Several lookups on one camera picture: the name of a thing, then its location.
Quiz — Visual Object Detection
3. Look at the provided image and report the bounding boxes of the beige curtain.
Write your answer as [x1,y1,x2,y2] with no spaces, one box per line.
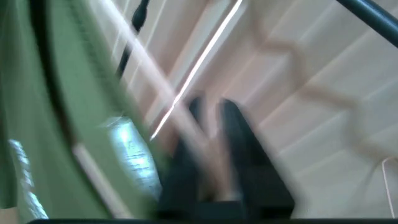
[86,0,398,218]

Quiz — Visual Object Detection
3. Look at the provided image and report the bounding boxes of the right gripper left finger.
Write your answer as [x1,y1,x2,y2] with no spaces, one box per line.
[157,96,212,218]

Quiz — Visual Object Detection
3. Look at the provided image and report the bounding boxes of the black clothes rack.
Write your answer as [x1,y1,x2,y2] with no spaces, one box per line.
[116,0,398,78]

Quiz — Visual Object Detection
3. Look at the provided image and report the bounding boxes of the green long-sleeved shirt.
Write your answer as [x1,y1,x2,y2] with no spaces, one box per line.
[0,0,169,224]

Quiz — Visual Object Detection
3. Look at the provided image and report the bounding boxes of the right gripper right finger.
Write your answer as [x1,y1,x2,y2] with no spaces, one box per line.
[217,98,296,218]

